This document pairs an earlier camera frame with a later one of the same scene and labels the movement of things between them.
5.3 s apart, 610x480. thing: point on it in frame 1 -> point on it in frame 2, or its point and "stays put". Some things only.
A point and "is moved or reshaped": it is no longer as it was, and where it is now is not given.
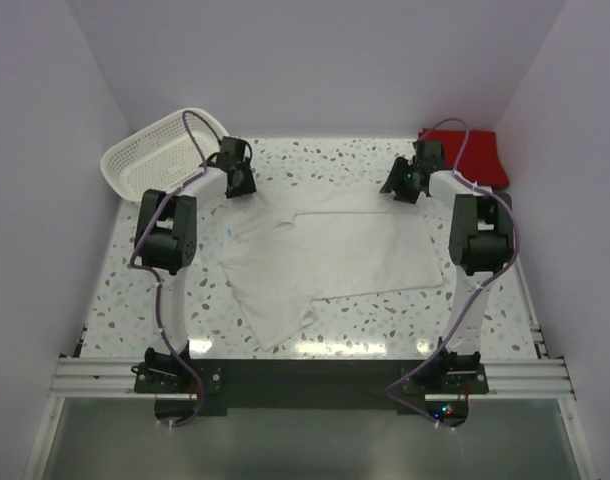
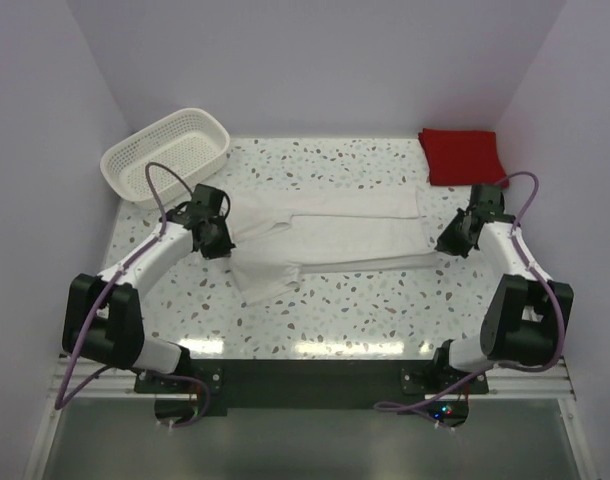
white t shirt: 295,247 is moved or reshaped
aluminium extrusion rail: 106,377 stays put
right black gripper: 394,182 -> 447,244
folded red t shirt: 480,160 stays put
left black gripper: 248,187 -> 223,249
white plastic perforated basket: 165,155 stays put
